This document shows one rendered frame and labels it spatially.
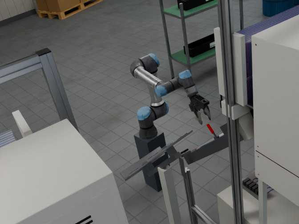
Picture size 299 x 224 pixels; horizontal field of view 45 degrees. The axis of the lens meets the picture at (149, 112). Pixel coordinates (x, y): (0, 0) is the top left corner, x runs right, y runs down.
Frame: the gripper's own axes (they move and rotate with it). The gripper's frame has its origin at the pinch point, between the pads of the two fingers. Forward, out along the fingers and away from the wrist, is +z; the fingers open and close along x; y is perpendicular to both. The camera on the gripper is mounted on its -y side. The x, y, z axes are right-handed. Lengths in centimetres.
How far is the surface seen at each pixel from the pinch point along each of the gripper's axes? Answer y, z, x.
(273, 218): -44, 56, 9
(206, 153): -24.0, 11.8, 21.1
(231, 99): -73, -19, 25
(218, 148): -38.6, 8.4, 21.1
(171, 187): -1.1, 26.4, 41.2
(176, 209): 9, 44, 40
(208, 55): 178, -34, -137
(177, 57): 203, -47, -110
